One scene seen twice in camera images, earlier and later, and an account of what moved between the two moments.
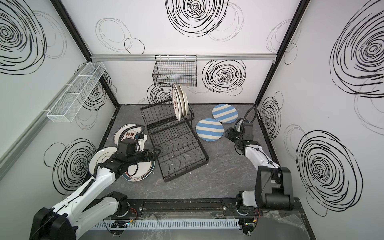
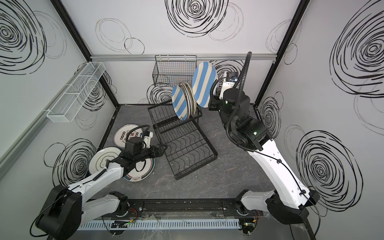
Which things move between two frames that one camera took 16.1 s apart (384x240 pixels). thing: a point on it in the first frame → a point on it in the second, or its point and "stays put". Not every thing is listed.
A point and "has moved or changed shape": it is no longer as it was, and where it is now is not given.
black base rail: x=210 y=207 stays put
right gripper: x=231 y=133 → x=213 y=105
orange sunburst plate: x=177 y=102 → x=188 y=98
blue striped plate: x=209 y=129 → x=179 y=102
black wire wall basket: x=180 y=69 stays put
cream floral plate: x=184 y=100 → x=191 y=97
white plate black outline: x=100 y=156 stays put
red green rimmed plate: x=140 y=171 stays put
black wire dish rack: x=182 y=149 has moved or changed shape
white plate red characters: x=128 y=131 stays put
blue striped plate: x=225 y=113 has moved or changed shape
